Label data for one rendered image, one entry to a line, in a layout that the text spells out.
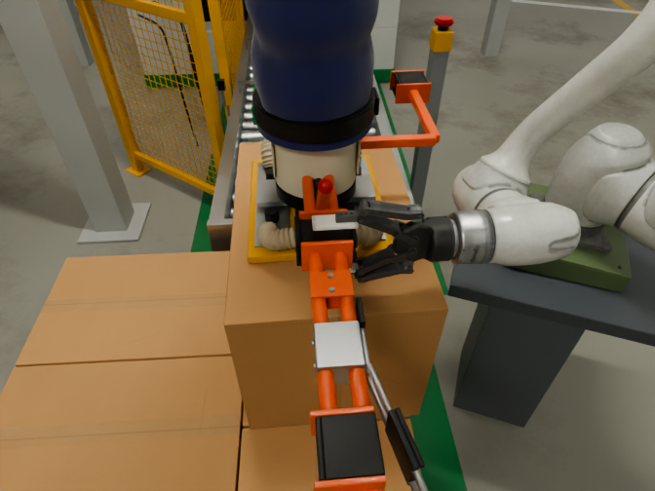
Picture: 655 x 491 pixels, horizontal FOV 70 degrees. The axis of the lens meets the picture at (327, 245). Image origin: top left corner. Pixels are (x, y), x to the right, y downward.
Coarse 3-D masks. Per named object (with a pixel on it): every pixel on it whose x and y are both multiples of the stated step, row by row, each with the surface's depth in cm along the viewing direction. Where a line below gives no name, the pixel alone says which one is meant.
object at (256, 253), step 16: (256, 160) 114; (256, 176) 109; (272, 176) 104; (256, 192) 103; (256, 208) 99; (272, 208) 95; (288, 208) 99; (256, 224) 96; (288, 224) 96; (256, 240) 92; (256, 256) 90; (272, 256) 90; (288, 256) 90
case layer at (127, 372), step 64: (128, 256) 150; (192, 256) 150; (64, 320) 131; (128, 320) 131; (192, 320) 131; (64, 384) 117; (128, 384) 117; (192, 384) 117; (0, 448) 105; (64, 448) 105; (128, 448) 105; (192, 448) 105; (256, 448) 105; (384, 448) 105
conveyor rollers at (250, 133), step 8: (248, 88) 237; (248, 96) 230; (248, 104) 224; (248, 112) 218; (248, 120) 218; (248, 128) 211; (256, 128) 211; (248, 136) 204; (256, 136) 205; (232, 200) 174; (232, 208) 166; (232, 216) 165
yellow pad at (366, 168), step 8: (368, 160) 114; (360, 168) 106; (368, 168) 111; (376, 184) 107; (376, 192) 104; (376, 200) 102; (352, 208) 99; (384, 240) 93; (392, 240) 93; (360, 248) 91; (368, 248) 91; (376, 248) 91; (360, 256) 92
